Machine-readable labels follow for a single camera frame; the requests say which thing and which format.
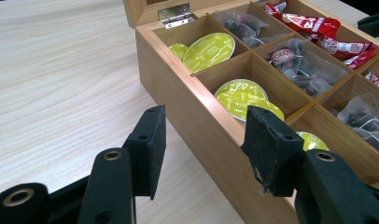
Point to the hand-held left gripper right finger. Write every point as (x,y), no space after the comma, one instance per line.
(271,149)

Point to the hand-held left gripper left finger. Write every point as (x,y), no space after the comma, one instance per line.
(148,149)

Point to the wooden tea box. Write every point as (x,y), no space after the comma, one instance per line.
(184,96)

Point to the red drink sachet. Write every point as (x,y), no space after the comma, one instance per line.
(344,47)
(363,59)
(302,21)
(378,81)

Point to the green foil coffee capsule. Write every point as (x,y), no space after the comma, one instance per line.
(237,105)
(177,50)
(240,86)
(209,51)
(314,141)

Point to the clear mesh tea bag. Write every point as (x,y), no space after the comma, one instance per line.
(260,40)
(362,119)
(242,24)
(313,86)

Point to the clear tea bag red label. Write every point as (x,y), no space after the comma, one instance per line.
(291,59)

